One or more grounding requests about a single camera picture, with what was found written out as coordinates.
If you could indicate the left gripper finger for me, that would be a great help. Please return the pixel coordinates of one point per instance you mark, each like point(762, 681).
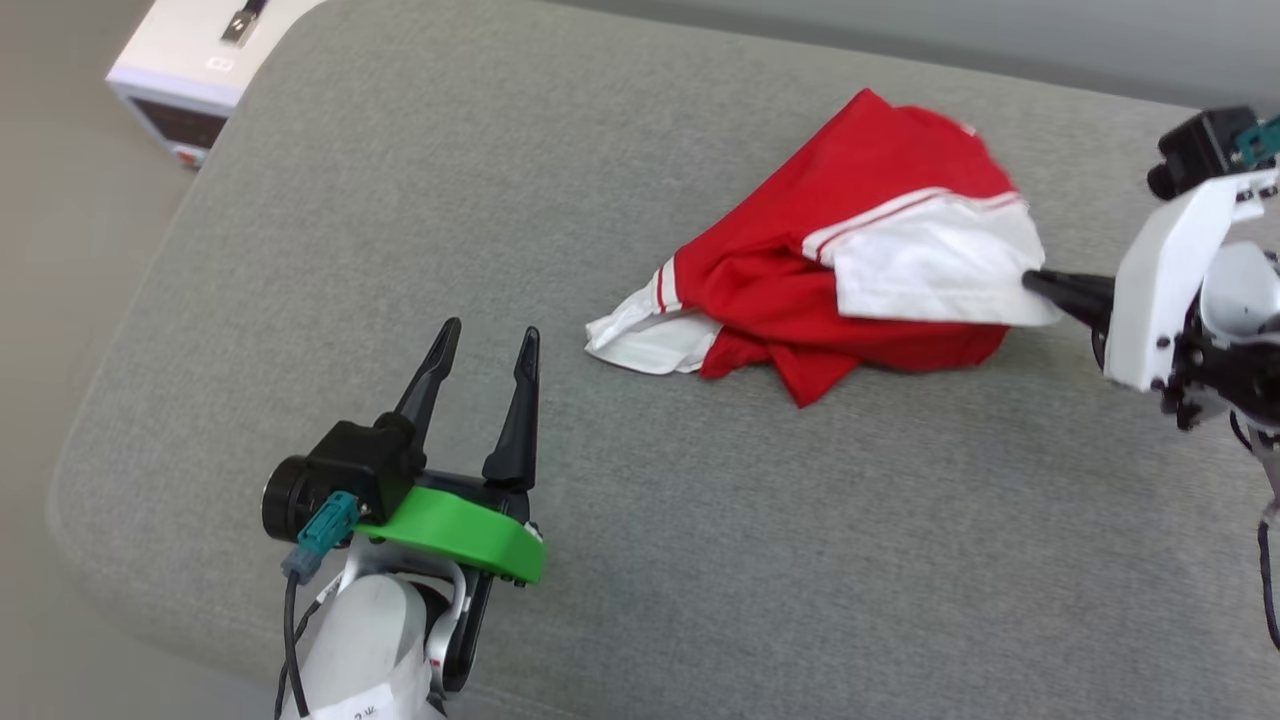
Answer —
point(430, 375)
point(518, 420)

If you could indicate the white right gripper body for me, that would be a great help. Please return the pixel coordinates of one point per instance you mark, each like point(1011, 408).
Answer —
point(1165, 290)

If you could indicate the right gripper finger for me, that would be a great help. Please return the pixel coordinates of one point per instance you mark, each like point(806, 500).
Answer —
point(1080, 283)
point(1090, 308)

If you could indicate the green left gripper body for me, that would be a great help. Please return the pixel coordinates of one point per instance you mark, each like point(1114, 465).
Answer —
point(460, 530)

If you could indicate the red and white basketball jersey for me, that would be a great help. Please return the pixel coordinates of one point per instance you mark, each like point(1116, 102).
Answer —
point(880, 250)

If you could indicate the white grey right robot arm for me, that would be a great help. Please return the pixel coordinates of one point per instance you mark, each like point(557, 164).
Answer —
point(1235, 330)

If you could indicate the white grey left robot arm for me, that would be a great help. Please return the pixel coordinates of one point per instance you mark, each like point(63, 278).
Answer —
point(370, 640)

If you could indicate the white power supply box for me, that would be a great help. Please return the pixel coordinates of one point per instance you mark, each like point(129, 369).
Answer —
point(200, 80)

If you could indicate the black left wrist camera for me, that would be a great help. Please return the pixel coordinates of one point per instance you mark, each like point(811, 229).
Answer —
point(365, 465)

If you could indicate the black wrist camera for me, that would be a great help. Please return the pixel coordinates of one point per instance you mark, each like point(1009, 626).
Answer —
point(1200, 150)
point(365, 465)

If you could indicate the teal left camera connector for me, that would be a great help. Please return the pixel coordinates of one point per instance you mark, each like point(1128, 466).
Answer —
point(322, 535)

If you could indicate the teal camera connector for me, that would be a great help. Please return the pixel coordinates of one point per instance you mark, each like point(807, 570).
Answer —
point(1262, 140)
point(322, 535)

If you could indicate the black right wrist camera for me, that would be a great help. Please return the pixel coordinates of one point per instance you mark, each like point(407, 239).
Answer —
point(1200, 150)

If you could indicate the teal right camera connector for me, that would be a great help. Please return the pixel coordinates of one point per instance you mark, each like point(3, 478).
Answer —
point(1262, 140)

